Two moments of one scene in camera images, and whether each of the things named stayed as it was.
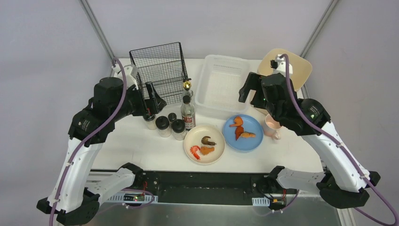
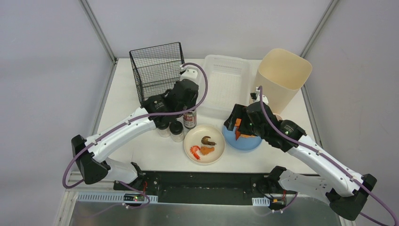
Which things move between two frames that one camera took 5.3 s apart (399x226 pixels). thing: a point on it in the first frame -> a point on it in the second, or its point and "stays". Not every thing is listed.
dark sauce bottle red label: (187, 112) stays
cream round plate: (194, 138) stays
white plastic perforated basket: (221, 77) stays
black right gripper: (253, 87) -> (235, 117)
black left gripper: (149, 101) -> (189, 101)
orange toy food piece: (239, 130) stays
